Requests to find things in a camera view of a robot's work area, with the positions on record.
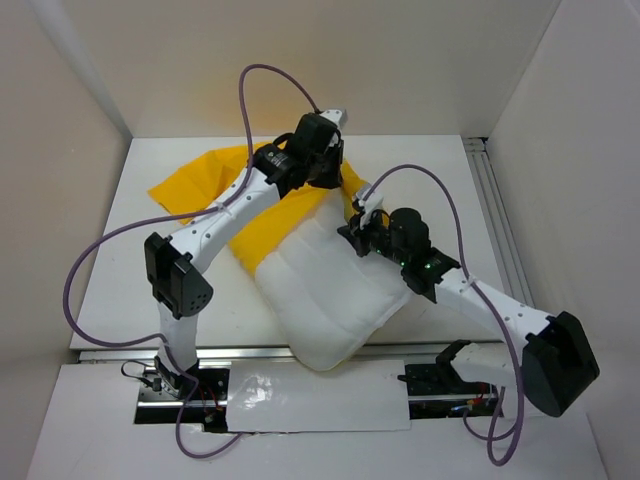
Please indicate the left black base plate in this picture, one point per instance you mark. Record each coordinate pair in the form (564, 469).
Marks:
(159, 404)

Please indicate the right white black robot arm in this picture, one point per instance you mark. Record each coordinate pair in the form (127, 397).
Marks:
(545, 358)

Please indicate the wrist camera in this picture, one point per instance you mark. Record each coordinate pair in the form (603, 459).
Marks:
(336, 116)
(365, 201)

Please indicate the yellow pillowcase with white print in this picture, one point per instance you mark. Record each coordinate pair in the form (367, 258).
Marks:
(196, 184)

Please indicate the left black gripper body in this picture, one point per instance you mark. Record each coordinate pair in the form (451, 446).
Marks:
(325, 170)

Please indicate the white cover plate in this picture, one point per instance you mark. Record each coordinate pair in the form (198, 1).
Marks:
(286, 397)

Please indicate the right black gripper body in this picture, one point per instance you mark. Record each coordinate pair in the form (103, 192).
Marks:
(372, 236)

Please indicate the aluminium rail front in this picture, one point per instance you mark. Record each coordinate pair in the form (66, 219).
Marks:
(270, 353)

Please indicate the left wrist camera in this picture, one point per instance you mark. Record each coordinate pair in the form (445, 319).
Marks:
(336, 116)

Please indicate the aluminium rail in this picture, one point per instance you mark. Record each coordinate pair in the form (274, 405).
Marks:
(270, 353)
(501, 235)

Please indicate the aluminium rail right side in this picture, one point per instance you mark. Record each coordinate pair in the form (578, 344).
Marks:
(501, 235)

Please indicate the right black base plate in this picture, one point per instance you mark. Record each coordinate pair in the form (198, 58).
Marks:
(433, 394)

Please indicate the white pillow with yellow edge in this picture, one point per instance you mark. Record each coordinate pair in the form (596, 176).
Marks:
(328, 301)

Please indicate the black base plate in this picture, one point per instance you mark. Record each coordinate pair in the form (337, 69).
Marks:
(433, 394)
(159, 404)

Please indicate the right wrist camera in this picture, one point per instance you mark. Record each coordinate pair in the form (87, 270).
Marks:
(365, 201)

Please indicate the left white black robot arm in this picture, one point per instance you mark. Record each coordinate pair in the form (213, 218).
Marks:
(175, 265)

